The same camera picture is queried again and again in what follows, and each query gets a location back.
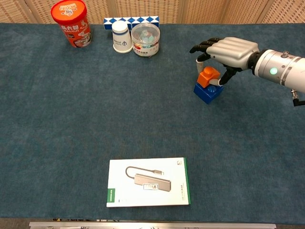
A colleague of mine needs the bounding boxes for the white paper cup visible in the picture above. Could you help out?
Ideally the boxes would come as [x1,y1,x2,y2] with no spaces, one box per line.
[112,21,133,53]

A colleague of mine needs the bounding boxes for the blue building block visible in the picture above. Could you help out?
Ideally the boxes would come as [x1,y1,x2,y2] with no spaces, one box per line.
[193,82,224,105]

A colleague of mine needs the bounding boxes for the black arm cable connector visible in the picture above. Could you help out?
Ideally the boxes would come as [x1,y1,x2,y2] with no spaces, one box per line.
[290,89,305,107]

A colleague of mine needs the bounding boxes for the aluminium rail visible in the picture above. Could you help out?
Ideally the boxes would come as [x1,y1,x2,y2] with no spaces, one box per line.
[29,221,277,229]

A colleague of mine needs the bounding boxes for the red snack canister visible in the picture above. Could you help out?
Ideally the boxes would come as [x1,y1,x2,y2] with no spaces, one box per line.
[50,0,92,48]

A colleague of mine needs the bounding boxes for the white USB hub box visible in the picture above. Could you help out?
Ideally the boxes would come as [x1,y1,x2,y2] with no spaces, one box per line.
[106,157,192,208]

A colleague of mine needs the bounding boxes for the orange building block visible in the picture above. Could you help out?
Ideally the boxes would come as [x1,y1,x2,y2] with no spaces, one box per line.
[196,66,221,88]

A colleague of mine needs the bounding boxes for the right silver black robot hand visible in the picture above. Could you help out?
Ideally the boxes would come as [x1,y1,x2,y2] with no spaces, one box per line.
[189,36,260,86]

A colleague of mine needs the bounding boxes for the beige wicker folding screen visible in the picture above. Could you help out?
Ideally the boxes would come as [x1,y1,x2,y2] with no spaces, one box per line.
[0,0,305,24]

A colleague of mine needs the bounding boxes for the clear jar of clips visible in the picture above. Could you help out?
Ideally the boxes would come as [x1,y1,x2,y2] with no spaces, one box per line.
[131,23,161,57]

